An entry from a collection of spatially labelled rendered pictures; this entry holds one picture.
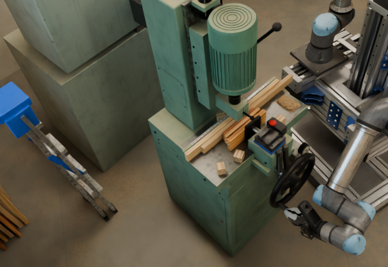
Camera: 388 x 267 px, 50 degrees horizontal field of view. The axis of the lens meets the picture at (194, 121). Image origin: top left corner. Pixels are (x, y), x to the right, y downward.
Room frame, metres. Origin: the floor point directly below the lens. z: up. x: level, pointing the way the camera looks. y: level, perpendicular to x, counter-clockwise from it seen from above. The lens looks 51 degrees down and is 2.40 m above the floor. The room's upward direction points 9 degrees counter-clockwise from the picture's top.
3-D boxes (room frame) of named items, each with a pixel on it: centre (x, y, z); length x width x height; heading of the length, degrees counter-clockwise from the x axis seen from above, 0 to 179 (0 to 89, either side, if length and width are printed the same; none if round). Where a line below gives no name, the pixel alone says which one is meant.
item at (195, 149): (1.20, -0.19, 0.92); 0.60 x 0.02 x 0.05; 126
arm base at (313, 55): (1.63, -0.73, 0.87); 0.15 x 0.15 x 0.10
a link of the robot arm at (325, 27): (1.64, -0.74, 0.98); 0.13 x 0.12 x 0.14; 128
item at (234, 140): (1.11, -0.23, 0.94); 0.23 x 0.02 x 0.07; 126
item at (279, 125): (1.03, -0.32, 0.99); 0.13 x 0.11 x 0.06; 126
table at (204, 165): (1.09, -0.26, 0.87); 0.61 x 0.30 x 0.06; 126
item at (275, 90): (1.23, -0.26, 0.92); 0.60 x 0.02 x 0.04; 126
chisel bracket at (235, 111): (1.19, -0.18, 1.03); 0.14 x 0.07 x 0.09; 36
